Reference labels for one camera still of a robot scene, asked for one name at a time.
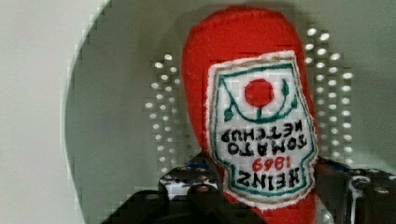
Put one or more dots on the red plush ketchup bottle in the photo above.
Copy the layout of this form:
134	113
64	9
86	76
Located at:
250	108

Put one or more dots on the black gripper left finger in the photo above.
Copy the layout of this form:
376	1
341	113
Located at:
189	194

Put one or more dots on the green oval strainer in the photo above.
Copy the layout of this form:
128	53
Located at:
126	121

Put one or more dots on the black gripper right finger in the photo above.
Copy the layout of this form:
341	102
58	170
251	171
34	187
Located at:
356	196

